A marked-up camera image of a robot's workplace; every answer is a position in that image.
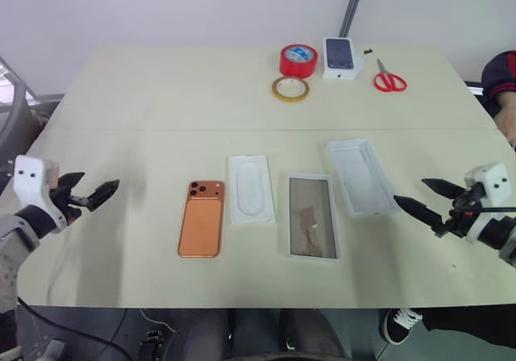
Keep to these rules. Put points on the yellow tape roll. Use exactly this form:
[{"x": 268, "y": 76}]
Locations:
[{"x": 278, "y": 93}]

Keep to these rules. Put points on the white box bottom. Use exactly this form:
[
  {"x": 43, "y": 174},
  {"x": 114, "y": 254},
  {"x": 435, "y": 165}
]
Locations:
[{"x": 312, "y": 216}]

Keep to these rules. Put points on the person's black trouser leg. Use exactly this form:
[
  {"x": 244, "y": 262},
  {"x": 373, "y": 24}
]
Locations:
[{"x": 471, "y": 318}]

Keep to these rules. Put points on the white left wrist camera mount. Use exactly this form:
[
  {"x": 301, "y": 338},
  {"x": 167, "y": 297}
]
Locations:
[{"x": 30, "y": 179}]

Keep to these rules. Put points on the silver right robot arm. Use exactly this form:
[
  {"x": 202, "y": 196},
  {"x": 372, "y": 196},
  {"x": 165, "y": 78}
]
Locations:
[{"x": 504, "y": 240}]

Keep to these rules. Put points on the orange smartphone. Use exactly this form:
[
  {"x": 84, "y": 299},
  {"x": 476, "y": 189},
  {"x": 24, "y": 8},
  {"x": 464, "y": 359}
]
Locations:
[{"x": 200, "y": 228}]

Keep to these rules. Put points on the grey aluminium profile post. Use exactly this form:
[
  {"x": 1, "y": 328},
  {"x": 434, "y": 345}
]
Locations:
[{"x": 354, "y": 2}]

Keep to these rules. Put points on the black and white sneaker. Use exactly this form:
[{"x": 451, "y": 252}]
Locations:
[{"x": 399, "y": 324}]

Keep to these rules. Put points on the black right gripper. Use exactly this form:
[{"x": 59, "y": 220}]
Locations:
[{"x": 465, "y": 220}]

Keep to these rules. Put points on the grey metal frame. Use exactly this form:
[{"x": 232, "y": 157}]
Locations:
[{"x": 16, "y": 95}]

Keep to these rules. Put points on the white moulded insert tray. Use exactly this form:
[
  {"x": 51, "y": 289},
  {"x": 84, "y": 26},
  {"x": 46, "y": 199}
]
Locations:
[{"x": 252, "y": 192}]

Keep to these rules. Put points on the white printed phone box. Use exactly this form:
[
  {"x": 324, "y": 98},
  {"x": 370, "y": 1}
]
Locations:
[{"x": 339, "y": 56}]

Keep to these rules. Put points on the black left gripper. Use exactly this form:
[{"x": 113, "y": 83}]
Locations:
[{"x": 66, "y": 208}]

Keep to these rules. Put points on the red tape roll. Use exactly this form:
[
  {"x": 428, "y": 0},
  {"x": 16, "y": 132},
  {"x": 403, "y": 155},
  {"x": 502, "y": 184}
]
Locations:
[{"x": 298, "y": 65}]

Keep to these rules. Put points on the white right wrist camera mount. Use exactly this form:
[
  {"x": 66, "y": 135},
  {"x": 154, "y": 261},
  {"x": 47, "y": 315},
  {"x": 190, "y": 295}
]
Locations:
[{"x": 493, "y": 181}]

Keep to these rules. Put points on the white box lid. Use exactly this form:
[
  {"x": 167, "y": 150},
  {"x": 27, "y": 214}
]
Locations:
[{"x": 363, "y": 175}]

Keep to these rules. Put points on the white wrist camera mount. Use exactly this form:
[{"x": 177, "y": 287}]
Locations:
[
  {"x": 493, "y": 181},
  {"x": 30, "y": 179}
]

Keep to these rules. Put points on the person's bare hand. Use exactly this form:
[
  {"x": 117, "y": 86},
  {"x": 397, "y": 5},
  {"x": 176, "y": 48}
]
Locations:
[{"x": 508, "y": 115}]

